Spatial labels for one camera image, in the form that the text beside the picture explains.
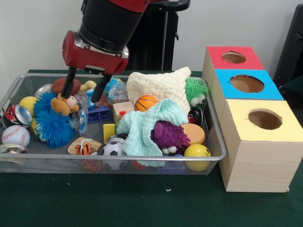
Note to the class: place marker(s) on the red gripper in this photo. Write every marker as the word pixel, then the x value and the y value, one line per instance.
pixel 94 59

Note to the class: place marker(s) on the mint green knitted cloth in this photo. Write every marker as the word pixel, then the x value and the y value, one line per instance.
pixel 139 127

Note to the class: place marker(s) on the cream knitted cloth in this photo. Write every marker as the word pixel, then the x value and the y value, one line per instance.
pixel 158 85

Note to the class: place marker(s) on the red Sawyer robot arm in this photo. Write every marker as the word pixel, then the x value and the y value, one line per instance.
pixel 111 21

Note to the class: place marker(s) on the clear mesh bin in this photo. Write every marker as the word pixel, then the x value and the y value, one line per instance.
pixel 142 165

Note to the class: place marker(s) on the wooden box with three holes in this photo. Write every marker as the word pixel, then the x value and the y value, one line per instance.
pixel 258 160

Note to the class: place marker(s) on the blue spiky ball toy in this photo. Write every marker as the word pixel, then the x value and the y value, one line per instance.
pixel 54 127

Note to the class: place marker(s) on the small orange basketball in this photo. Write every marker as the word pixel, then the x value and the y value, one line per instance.
pixel 145 102

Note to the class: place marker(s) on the small soccer ball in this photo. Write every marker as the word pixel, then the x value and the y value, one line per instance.
pixel 113 149

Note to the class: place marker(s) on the small baseball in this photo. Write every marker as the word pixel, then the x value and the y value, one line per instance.
pixel 15 134

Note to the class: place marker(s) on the purple spiky toy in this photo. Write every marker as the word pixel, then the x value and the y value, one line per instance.
pixel 169 134

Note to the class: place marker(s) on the green spiky ball toy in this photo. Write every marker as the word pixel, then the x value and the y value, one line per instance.
pixel 196 88

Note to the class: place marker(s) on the yellow smiley ball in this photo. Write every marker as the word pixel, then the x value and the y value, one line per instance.
pixel 196 150

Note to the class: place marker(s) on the black panel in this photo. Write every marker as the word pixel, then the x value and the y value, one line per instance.
pixel 291 47

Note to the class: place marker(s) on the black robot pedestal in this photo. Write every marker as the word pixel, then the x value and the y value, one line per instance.
pixel 156 35

